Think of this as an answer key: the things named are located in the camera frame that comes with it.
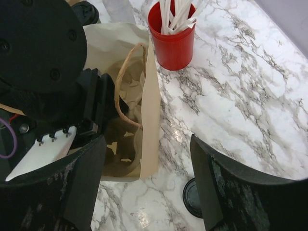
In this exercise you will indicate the white wrapped straws bundle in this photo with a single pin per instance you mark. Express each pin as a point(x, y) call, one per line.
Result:
point(173, 23)

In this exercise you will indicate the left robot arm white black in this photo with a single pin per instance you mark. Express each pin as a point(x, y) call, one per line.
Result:
point(43, 50)

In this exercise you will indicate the black plastic cup lid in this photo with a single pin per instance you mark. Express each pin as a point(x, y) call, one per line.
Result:
point(86, 13)

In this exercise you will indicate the red plastic cup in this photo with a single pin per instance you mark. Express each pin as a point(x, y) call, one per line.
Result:
point(174, 52)

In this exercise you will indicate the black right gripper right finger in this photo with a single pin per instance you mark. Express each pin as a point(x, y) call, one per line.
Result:
point(235, 197)

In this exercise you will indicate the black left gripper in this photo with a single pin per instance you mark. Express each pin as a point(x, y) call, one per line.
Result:
point(97, 105)

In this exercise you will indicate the beige paper takeout bag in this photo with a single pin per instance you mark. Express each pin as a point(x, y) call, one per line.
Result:
point(126, 53)

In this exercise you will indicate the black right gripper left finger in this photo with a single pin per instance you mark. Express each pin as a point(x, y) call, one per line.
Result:
point(58, 197)

